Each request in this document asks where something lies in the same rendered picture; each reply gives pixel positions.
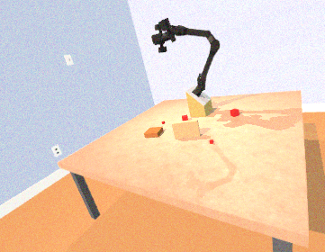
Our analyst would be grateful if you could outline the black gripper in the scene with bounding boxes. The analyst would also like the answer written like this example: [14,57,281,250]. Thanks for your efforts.
[154,24,167,53]

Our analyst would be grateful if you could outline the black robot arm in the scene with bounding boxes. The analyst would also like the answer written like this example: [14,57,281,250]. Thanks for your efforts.
[151,18,221,97]

